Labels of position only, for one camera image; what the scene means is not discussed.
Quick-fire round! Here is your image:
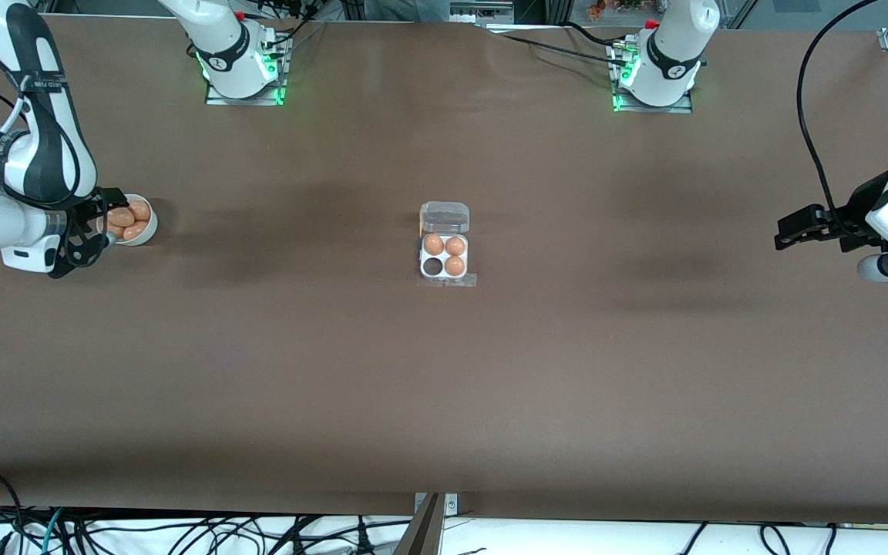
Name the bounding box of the clear plastic egg box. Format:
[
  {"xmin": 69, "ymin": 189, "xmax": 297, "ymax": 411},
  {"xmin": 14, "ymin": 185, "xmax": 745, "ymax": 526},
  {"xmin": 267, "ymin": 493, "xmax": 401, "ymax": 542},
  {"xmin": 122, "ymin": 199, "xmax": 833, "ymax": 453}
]
[{"xmin": 418, "ymin": 201, "xmax": 471, "ymax": 281}]

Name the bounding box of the grey background equipment box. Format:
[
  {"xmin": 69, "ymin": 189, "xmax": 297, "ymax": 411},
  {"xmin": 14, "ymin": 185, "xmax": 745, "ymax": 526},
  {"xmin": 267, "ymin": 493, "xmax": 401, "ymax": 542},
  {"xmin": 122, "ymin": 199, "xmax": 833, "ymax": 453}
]
[{"xmin": 450, "ymin": 0, "xmax": 515, "ymax": 25}]

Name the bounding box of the white round bowl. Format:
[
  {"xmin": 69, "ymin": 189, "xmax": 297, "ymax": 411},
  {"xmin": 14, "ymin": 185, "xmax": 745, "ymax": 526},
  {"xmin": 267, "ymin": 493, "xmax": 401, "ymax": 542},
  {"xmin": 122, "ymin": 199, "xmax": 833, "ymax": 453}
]
[{"xmin": 102, "ymin": 193, "xmax": 158, "ymax": 247}]

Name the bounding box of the dark angled support strut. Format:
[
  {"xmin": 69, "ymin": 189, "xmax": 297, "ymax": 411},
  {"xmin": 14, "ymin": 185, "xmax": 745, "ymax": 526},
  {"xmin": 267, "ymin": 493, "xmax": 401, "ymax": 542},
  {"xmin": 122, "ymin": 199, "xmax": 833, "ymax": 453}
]
[{"xmin": 393, "ymin": 493, "xmax": 446, "ymax": 555}]

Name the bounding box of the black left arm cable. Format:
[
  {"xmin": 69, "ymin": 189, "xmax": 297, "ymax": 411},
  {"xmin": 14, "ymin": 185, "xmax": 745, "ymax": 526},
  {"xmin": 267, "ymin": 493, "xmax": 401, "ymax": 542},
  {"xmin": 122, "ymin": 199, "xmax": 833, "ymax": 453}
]
[{"xmin": 796, "ymin": 0, "xmax": 886, "ymax": 226}]

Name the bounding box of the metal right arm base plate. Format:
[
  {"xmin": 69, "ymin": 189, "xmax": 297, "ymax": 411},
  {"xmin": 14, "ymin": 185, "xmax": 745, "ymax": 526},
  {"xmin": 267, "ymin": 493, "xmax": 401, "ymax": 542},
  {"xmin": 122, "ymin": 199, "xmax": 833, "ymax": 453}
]
[{"xmin": 205, "ymin": 35, "xmax": 289, "ymax": 106}]

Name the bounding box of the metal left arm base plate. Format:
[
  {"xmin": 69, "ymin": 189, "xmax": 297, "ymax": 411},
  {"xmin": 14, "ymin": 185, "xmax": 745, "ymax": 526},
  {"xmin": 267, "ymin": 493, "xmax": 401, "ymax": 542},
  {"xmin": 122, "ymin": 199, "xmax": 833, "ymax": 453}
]
[{"xmin": 611, "ymin": 39, "xmax": 696, "ymax": 114}]

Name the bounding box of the teal floor cable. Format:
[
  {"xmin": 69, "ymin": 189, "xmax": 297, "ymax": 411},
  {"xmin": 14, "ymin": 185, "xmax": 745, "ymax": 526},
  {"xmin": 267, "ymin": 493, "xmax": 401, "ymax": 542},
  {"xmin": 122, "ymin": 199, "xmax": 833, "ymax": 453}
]
[{"xmin": 40, "ymin": 506, "xmax": 69, "ymax": 555}]

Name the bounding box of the long black table cable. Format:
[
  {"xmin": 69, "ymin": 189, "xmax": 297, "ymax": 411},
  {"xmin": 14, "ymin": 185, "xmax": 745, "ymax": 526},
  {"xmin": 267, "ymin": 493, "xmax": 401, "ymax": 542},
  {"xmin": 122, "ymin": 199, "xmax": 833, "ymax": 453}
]
[{"xmin": 489, "ymin": 31, "xmax": 624, "ymax": 64}]

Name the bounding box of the black floor cable tangle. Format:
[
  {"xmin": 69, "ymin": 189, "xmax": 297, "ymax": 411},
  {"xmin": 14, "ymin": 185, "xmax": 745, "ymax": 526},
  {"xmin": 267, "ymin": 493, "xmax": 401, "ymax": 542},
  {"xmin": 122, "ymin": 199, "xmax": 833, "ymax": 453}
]
[{"xmin": 66, "ymin": 512, "xmax": 414, "ymax": 555}]

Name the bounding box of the small metal table bracket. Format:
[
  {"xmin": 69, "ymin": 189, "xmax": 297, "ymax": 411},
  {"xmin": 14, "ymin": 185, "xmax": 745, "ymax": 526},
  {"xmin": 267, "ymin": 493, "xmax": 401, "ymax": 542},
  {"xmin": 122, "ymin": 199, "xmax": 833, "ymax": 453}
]
[{"xmin": 413, "ymin": 492, "xmax": 459, "ymax": 518}]

